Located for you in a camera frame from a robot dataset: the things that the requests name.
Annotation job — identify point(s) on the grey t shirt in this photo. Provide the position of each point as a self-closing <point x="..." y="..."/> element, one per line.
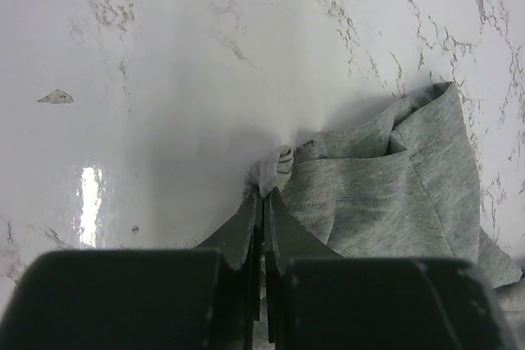
<point x="404" y="184"/>

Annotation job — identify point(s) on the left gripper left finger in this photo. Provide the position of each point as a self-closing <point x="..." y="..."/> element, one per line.
<point x="236" y="305"/>

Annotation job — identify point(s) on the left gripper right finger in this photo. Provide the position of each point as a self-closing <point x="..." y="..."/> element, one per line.
<point x="292" y="254"/>

